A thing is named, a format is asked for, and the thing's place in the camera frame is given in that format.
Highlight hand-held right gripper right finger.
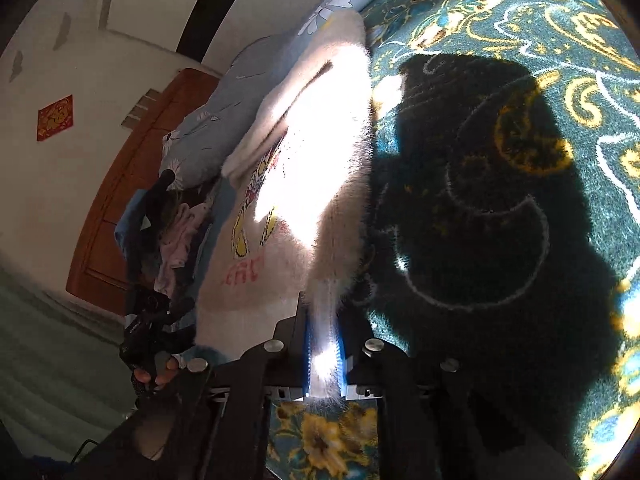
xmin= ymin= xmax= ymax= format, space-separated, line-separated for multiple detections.
xmin=342 ymin=310 xmax=581 ymax=480

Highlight grey green cloth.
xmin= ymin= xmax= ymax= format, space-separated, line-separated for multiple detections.
xmin=0 ymin=260 xmax=146 ymax=452

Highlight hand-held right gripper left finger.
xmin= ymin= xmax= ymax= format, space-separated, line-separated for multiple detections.
xmin=75 ymin=292 xmax=310 ymax=480

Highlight blue floral pillow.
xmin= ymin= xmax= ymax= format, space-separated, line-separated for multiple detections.
xmin=160 ymin=0 xmax=424 ymax=192

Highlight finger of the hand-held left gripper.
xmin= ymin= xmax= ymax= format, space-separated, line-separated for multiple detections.
xmin=122 ymin=169 xmax=177 ymax=282

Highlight wooden bed frame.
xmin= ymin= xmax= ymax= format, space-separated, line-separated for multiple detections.
xmin=66 ymin=69 xmax=224 ymax=317

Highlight pile of clothes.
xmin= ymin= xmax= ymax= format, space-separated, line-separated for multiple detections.
xmin=114 ymin=180 xmax=222 ymax=311

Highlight dark green floral blanket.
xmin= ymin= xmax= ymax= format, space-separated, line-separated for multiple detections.
xmin=265 ymin=0 xmax=640 ymax=480

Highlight red square wall decoration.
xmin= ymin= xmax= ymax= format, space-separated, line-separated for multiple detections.
xmin=36 ymin=94 xmax=75 ymax=142

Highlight white wardrobe black stripe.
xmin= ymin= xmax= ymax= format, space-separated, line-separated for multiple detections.
xmin=97 ymin=0 xmax=321 ymax=79

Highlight fuzzy beige sweater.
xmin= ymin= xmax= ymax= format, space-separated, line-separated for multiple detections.
xmin=192 ymin=10 xmax=376 ymax=406

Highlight person's left hand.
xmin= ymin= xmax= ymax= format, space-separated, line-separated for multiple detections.
xmin=131 ymin=355 xmax=181 ymax=396

